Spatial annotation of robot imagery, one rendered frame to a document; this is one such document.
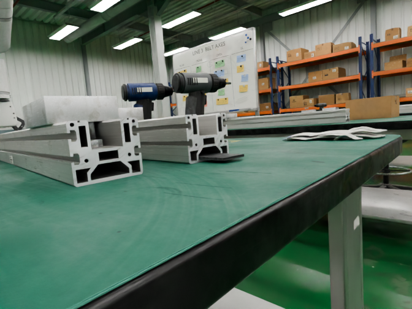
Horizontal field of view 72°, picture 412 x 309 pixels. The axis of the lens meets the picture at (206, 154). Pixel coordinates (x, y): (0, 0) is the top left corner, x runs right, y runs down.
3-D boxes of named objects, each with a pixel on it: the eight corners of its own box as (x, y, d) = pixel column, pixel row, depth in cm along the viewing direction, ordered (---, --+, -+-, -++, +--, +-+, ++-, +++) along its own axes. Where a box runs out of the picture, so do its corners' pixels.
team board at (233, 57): (173, 179, 451) (161, 52, 429) (195, 173, 487) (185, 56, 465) (254, 188, 349) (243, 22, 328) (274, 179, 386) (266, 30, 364)
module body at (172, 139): (59, 152, 108) (55, 130, 108) (85, 149, 115) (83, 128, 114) (189, 164, 49) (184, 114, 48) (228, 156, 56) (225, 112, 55)
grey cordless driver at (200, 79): (175, 147, 87) (168, 75, 85) (228, 141, 97) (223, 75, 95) (186, 148, 81) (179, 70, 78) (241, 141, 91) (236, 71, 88)
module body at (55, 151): (-3, 159, 96) (-6, 135, 95) (32, 156, 103) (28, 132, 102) (74, 187, 36) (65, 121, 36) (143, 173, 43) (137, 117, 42)
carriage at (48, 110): (27, 143, 53) (21, 106, 52) (87, 137, 60) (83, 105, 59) (49, 143, 41) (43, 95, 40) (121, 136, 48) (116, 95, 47)
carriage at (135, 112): (84, 136, 84) (81, 113, 83) (119, 133, 91) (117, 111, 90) (106, 135, 72) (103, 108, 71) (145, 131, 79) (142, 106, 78)
